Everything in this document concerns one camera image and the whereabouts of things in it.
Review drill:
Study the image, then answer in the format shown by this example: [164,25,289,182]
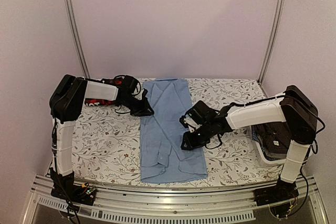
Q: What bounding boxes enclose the aluminium front rail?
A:
[23,175,330,223]

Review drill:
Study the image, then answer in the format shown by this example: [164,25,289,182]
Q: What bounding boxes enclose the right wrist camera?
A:
[179,115,200,133]

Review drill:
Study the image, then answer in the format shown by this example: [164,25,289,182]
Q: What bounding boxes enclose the black striped shirt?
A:
[255,122,291,159]

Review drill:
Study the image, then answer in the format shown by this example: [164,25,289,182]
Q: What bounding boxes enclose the left aluminium frame post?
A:
[64,0,90,78]

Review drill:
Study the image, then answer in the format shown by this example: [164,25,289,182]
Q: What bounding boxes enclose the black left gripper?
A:
[120,95,154,116]

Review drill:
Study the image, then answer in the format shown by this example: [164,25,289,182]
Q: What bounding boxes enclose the light blue long sleeve shirt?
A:
[140,79,207,184]

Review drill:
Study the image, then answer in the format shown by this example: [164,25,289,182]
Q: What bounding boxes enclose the right aluminium frame post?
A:
[258,0,285,85]

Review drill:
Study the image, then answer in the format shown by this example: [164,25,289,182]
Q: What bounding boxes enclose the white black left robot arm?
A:
[49,74,154,200]

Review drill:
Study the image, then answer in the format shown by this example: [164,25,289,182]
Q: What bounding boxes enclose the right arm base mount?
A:
[253,180,299,206]

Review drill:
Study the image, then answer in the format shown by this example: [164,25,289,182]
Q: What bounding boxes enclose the aluminium frame post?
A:
[64,0,90,78]
[258,0,285,85]

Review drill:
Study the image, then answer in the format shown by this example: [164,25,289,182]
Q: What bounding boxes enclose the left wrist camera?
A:
[135,89,148,101]

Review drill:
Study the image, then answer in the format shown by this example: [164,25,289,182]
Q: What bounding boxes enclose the floral patterned table cloth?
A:
[71,78,282,188]

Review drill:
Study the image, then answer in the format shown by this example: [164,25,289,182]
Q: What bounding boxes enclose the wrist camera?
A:
[135,89,148,101]
[179,115,200,133]

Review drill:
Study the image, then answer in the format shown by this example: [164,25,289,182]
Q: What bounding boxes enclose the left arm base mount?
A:
[51,183,97,206]

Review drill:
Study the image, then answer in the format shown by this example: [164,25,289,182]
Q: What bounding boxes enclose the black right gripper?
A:
[181,122,214,151]

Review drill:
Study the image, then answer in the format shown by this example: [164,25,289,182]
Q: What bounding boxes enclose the white plastic laundry basket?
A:
[249,126,313,166]

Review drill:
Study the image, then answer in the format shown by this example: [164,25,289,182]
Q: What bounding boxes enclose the blue checked shirt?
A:
[251,126,277,161]

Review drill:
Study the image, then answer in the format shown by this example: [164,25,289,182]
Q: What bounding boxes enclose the red black plaid shirt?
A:
[84,78,122,106]

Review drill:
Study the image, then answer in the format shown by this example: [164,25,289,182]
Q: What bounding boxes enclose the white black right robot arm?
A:
[180,85,326,201]

